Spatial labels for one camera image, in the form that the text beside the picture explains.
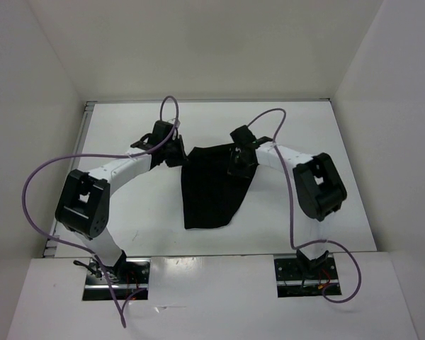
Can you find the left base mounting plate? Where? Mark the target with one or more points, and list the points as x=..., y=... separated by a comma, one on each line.
x=133, y=283

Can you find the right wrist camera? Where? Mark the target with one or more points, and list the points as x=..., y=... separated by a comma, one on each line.
x=242, y=136

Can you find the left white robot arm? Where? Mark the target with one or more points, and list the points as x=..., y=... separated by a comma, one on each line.
x=84, y=204

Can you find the base mounting plate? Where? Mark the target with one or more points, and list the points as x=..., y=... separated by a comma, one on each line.
x=291, y=282
x=133, y=283

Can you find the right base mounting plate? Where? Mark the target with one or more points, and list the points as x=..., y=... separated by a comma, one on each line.
x=291, y=282

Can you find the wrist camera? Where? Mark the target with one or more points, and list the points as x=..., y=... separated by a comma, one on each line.
x=161, y=130
x=242, y=136

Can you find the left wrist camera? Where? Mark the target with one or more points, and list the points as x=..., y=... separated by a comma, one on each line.
x=161, y=130

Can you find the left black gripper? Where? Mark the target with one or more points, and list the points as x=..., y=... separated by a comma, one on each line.
x=181, y=158

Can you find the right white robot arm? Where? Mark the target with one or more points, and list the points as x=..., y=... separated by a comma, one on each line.
x=312, y=179

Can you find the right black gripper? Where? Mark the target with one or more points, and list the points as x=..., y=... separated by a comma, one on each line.
x=233, y=169

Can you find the black skirt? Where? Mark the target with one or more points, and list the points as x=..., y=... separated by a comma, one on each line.
x=211, y=196

